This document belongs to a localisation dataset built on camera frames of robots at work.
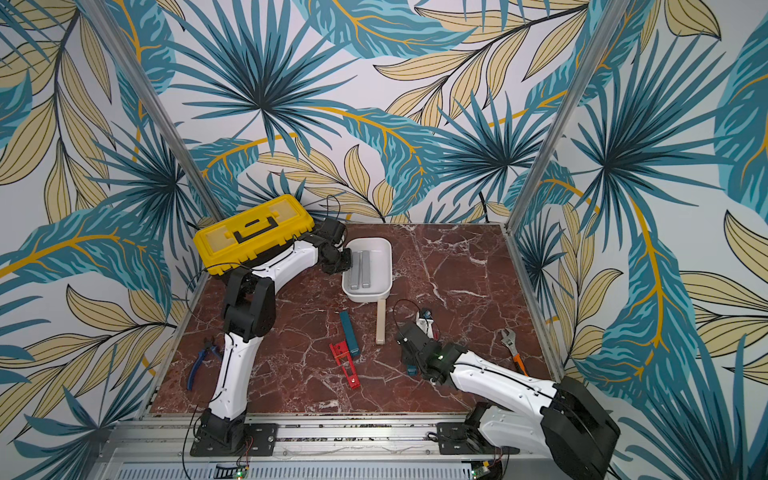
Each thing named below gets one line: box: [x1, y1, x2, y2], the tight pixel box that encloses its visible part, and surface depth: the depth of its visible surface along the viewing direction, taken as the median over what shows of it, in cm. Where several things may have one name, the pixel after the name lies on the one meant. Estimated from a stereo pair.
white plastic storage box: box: [342, 238, 393, 303], surface depth 106 cm
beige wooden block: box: [376, 299, 386, 345], surface depth 93 cm
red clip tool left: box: [329, 340, 361, 389], surface depth 87 cm
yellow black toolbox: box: [193, 194, 315, 275], surface depth 96 cm
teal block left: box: [339, 310, 361, 359], surface depth 90 cm
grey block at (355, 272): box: [350, 251, 361, 290], surface depth 103 cm
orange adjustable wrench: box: [501, 328, 528, 377], surface depth 92 cm
